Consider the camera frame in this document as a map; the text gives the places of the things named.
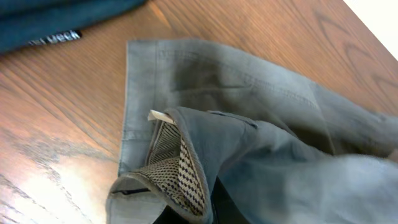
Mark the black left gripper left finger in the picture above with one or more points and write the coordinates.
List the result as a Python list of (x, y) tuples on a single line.
[(169, 216)]

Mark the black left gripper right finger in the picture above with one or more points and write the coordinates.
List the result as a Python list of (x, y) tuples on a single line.
[(224, 209)]

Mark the grey shorts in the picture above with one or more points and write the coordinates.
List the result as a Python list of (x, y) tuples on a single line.
[(286, 149)]

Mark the folded navy blue garment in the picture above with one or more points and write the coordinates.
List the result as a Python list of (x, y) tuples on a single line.
[(42, 22)]

